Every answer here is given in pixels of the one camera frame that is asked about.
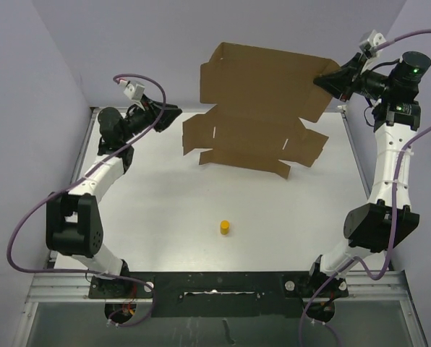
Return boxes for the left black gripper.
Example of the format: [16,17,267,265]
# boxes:
[120,93,182,142]

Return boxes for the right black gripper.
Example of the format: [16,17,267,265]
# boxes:
[313,53,393,103]

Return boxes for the brown cardboard box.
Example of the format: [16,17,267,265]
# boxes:
[182,42,339,179]

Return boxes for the small yellow cylinder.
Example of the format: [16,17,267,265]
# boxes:
[220,220,231,235]

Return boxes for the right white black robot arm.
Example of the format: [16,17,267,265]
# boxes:
[305,51,431,296]

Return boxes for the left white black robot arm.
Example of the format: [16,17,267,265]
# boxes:
[46,95,182,297]

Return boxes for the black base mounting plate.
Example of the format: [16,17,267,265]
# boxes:
[88,271,349,318]

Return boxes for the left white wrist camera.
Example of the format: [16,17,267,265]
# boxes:
[124,81,145,103]

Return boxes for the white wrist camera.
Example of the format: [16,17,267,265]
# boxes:
[124,81,145,103]
[359,30,386,59]

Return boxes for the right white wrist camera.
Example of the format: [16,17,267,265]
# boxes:
[359,30,386,59]

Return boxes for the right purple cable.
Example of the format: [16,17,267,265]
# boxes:
[299,29,431,347]

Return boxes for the aluminium table frame rail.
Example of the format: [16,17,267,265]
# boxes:
[12,106,428,347]

